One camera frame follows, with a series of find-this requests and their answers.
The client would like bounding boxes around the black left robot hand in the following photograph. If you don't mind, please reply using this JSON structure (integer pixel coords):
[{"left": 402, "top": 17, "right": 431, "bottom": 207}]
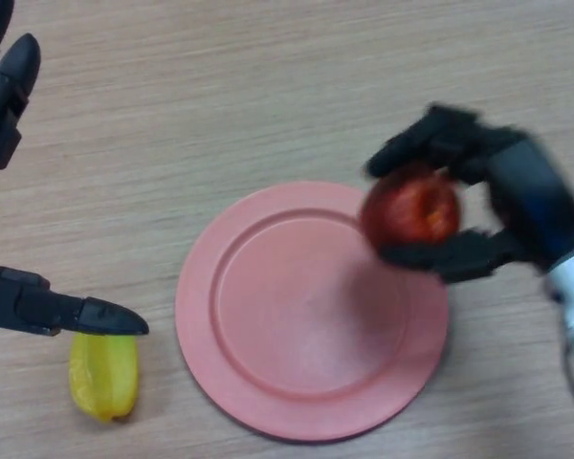
[{"left": 0, "top": 0, "right": 151, "bottom": 339}]

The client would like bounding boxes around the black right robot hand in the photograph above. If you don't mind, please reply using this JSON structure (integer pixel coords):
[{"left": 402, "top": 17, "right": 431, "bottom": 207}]
[{"left": 365, "top": 101, "right": 574, "bottom": 287}]

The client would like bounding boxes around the red apple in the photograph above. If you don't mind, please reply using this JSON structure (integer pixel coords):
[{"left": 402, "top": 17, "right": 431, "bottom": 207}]
[{"left": 358, "top": 164, "right": 462, "bottom": 251}]

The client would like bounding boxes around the yellow green starfruit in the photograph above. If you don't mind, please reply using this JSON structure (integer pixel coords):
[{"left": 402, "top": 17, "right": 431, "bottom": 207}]
[{"left": 68, "top": 333, "right": 140, "bottom": 425}]

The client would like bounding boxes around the pink round plate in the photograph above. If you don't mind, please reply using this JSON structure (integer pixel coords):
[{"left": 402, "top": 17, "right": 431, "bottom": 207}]
[{"left": 174, "top": 180, "right": 451, "bottom": 442}]

